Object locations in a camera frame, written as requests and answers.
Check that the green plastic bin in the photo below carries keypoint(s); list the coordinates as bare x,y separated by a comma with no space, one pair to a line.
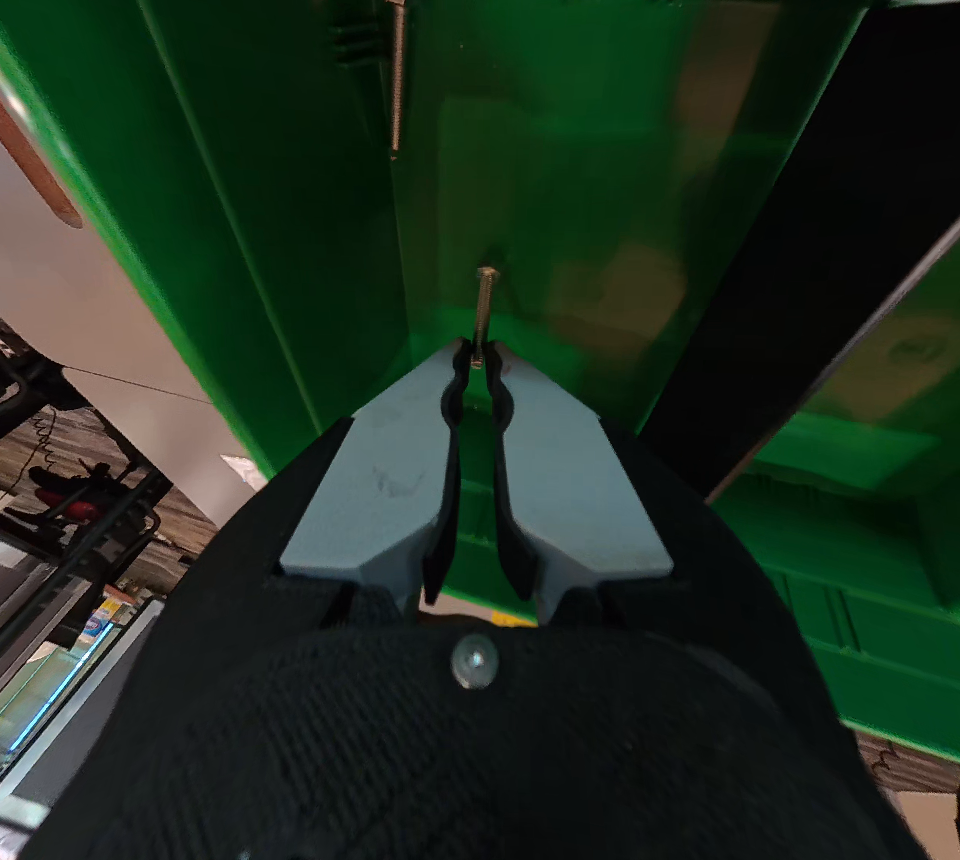
562,125

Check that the black bin divider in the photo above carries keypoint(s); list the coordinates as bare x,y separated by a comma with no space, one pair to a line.
817,252

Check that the long steel bolt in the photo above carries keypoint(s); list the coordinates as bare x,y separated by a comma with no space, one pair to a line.
397,72

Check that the black metal frame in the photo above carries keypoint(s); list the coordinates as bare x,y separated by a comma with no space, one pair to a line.
82,492

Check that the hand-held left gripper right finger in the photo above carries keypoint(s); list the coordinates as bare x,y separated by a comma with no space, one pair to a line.
577,492

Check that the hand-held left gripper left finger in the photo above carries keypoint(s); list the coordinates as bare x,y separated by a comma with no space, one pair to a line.
367,485

